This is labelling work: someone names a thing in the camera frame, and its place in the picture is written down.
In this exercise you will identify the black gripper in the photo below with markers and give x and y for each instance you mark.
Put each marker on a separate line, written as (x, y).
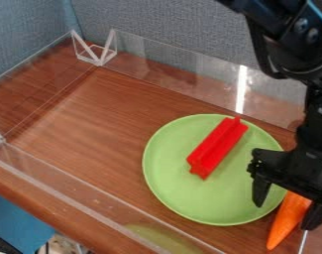
(294, 170)

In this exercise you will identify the orange toy carrot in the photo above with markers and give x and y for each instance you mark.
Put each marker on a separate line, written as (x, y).
(289, 216)

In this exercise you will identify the green plate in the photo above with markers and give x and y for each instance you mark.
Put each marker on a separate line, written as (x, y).
(219, 199)

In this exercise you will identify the red plastic block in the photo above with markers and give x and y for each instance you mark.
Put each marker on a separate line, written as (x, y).
(214, 148)

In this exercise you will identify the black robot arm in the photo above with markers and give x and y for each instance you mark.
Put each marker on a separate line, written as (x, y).
(286, 35)

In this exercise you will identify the clear acrylic enclosure wall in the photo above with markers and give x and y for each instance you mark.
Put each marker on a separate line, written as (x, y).
(75, 124)

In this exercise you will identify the clear acrylic corner bracket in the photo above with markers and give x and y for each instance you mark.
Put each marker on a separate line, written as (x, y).
(91, 53)

